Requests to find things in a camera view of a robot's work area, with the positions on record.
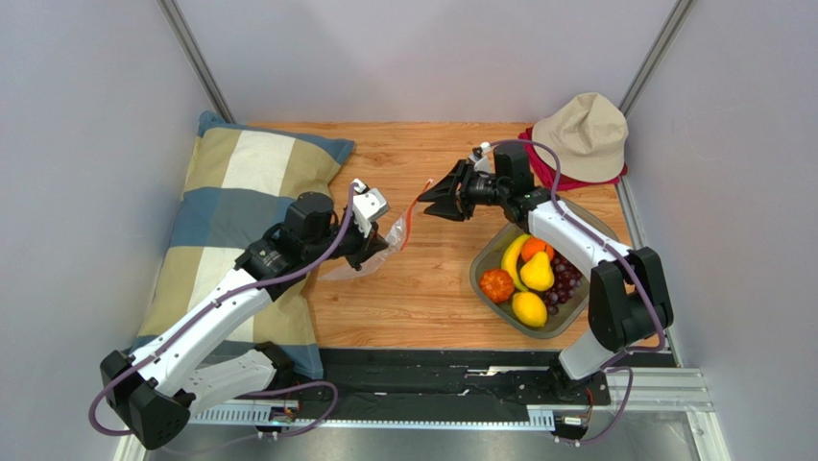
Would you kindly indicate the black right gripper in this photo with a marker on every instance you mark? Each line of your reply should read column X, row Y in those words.
column 462, row 191

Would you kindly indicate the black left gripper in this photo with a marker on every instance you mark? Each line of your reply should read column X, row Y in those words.
column 366, row 247

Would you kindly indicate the orange tangerine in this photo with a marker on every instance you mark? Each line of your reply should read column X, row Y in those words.
column 533, row 246

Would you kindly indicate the orange mini pumpkin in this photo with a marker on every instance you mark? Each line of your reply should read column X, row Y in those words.
column 497, row 285

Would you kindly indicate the yellow pear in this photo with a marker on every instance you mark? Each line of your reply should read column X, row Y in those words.
column 537, row 274

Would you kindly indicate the yellow lemon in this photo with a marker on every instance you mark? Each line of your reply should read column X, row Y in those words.
column 530, row 309

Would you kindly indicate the purple grape bunch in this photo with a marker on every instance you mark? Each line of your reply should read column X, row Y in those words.
column 567, row 280

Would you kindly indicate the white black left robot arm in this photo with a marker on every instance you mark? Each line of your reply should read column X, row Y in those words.
column 153, row 392

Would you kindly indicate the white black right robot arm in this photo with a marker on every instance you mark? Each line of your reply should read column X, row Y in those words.
column 628, row 295

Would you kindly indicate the grey plastic fruit tray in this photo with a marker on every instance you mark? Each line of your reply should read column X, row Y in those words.
column 490, row 258

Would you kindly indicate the yellow banana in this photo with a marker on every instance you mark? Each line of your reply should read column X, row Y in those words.
column 509, row 260

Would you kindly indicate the red cloth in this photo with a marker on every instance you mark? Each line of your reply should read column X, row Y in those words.
column 547, row 174

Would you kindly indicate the checked blue beige pillow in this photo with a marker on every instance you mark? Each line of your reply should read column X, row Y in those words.
column 239, row 182

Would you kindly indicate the beige bucket hat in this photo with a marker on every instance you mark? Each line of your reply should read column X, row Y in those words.
column 585, row 139

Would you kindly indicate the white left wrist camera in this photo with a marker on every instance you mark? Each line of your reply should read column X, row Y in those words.
column 368, row 204

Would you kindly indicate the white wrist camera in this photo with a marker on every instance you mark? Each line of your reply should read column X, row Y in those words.
column 479, row 158
column 368, row 204

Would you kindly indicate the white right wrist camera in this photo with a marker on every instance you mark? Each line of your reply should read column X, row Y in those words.
column 479, row 158

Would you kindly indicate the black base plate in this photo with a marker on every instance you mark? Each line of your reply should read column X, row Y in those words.
column 441, row 386

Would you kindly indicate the aluminium front rail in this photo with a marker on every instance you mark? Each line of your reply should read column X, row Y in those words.
column 638, row 403

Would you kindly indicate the right aluminium corner post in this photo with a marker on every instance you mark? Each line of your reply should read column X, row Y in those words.
column 672, row 25

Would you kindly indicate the aluminium corner post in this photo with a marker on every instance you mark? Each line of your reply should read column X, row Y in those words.
column 195, row 56
column 672, row 25

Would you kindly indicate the left aluminium corner post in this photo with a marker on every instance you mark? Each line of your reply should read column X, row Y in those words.
column 195, row 56

